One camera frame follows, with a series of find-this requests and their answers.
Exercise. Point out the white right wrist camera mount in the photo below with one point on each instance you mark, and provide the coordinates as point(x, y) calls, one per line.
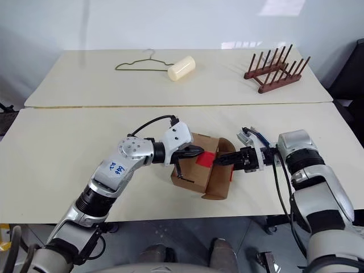
point(256, 148)

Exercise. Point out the yellow object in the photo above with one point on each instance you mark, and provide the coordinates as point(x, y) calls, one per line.
point(4, 237)

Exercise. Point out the black metal frame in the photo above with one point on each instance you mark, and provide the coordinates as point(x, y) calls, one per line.
point(7, 119)

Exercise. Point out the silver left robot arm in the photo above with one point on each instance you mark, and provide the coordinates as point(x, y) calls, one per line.
point(113, 176)

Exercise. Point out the brown wooden peg rack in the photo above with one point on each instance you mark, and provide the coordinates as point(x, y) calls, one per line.
point(277, 76)

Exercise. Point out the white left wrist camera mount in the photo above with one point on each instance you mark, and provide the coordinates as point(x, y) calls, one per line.
point(177, 139)

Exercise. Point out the dark rounded shape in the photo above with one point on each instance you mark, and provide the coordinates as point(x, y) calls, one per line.
point(153, 254)
point(224, 253)

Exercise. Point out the shiny metal bracket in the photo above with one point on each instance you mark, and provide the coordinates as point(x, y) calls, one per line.
point(268, 263)

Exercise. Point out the black chair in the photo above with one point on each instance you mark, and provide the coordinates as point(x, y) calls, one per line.
point(349, 85)

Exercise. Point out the brown cardboard box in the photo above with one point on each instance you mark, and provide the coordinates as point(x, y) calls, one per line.
point(196, 179)

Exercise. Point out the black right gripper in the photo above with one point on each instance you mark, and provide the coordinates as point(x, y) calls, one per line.
point(248, 159)

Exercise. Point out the red tape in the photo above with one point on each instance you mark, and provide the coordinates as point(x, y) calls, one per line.
point(206, 159)

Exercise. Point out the black table caster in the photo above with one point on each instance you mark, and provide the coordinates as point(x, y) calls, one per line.
point(273, 226)

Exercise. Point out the cream cylinder roll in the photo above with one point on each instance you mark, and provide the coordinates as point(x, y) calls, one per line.
point(182, 69)

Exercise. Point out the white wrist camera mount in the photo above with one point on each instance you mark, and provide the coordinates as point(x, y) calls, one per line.
point(177, 139)
point(256, 148)

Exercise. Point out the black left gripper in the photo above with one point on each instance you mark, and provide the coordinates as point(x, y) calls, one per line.
point(180, 156)

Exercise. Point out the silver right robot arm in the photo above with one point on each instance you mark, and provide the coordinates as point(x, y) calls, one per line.
point(312, 182)

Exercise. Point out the grey robot torso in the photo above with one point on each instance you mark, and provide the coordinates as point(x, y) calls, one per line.
point(165, 269)

